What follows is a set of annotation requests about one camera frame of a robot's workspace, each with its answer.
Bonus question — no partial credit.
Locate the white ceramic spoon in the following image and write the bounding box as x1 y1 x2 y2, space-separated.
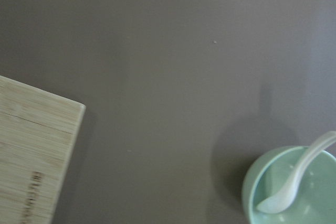
256 131 335 214

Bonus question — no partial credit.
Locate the light green bowl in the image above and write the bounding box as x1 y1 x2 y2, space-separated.
241 146 335 223

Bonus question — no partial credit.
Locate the bamboo cutting board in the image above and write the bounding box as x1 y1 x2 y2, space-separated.
1 77 86 223

